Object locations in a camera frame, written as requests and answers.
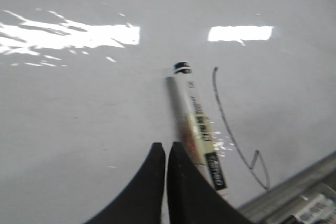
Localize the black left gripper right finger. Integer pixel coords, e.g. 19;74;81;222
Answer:
166;142;251;223

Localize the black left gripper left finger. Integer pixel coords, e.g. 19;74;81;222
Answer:
87;142;165;224

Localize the red magnet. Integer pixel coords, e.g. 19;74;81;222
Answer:
176;112;222;166

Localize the black and white whiteboard marker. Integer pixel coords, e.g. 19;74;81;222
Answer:
167;61;227;197

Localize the grey aluminium whiteboard tray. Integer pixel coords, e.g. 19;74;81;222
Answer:
238;152;335;223

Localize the white whiteboard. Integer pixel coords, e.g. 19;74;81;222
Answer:
1;0;335;223

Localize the spare marker on tray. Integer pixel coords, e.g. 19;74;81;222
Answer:
284;194;335;223

